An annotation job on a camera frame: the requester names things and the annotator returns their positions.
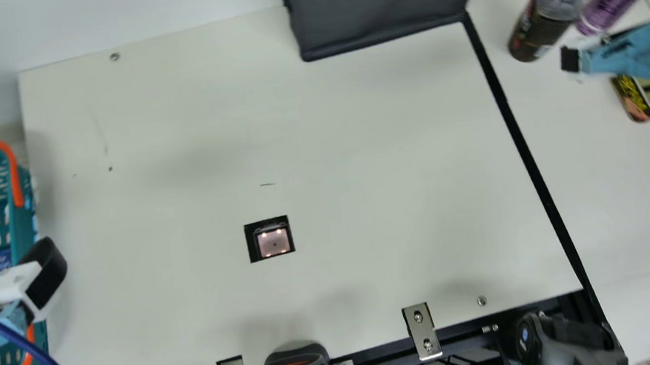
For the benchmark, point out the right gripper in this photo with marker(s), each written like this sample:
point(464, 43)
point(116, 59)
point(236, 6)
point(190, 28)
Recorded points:
point(646, 50)

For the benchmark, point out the gold rectangular tin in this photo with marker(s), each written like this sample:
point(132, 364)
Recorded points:
point(648, 100)

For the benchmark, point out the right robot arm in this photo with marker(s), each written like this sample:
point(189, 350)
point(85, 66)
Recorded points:
point(567, 344)

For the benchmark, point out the small square scanner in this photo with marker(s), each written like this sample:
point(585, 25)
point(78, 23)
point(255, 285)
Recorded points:
point(271, 241)

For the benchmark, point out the dark coffee bottle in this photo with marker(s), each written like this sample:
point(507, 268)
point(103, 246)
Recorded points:
point(542, 18)

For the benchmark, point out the black strip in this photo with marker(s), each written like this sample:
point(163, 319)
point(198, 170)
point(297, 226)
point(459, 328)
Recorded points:
point(528, 157)

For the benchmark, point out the dark grey bag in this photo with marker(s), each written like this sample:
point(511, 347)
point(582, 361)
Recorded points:
point(379, 4)

